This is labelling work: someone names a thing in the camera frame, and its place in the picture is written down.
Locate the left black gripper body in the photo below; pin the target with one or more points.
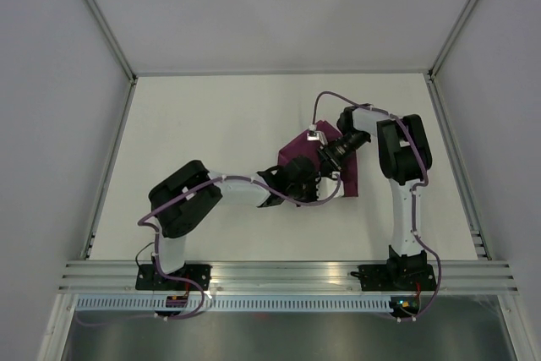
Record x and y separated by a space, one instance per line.
307 193

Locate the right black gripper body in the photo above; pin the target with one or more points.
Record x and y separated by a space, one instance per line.
336 154

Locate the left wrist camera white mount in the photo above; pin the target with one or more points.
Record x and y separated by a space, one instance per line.
330 187

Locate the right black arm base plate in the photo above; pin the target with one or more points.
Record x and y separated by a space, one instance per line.
380 278

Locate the left aluminium frame post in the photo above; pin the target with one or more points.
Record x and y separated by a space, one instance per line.
110 39

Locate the right aluminium frame post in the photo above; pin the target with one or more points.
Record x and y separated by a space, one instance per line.
454 34

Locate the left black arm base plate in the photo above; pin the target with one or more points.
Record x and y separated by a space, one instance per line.
149 279

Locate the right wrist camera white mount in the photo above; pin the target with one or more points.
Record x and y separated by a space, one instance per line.
315 135

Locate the white slotted cable duct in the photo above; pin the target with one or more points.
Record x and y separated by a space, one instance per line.
246 303

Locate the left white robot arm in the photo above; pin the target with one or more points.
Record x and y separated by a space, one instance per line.
183 200

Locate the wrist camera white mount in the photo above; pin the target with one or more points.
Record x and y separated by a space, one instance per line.
330 187
315 135

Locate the aluminium frame post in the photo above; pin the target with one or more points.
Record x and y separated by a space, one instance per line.
454 34
110 39

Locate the aluminium front rail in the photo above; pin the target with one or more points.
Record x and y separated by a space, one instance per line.
298 277

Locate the purple satin napkin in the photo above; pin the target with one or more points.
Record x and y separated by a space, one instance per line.
296 149

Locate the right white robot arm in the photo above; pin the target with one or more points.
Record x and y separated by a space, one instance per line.
405 158

